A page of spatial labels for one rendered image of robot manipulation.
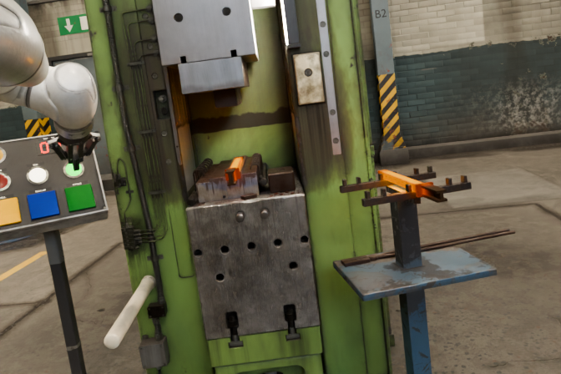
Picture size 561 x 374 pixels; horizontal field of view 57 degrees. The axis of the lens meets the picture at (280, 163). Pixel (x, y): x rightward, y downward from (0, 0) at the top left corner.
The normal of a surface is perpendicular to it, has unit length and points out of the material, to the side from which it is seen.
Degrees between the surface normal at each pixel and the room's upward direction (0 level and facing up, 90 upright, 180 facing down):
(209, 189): 90
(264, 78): 90
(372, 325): 90
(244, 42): 90
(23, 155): 60
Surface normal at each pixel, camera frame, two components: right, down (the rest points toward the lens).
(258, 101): 0.02, 0.14
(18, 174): 0.32, -0.43
